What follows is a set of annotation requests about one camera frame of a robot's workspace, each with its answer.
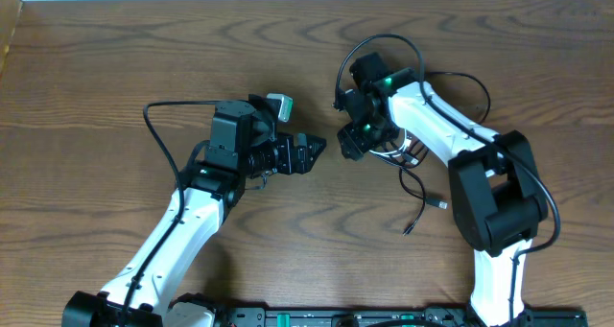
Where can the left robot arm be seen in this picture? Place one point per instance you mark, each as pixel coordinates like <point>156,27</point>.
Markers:
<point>244,144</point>

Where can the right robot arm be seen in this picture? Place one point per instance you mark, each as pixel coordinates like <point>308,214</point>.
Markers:
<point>497,204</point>

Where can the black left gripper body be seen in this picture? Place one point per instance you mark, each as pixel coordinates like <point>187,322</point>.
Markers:
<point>285,154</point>

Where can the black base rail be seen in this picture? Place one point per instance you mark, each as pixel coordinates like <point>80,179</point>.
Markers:
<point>336,317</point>

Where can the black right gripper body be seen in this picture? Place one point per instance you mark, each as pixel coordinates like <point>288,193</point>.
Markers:
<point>366,133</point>

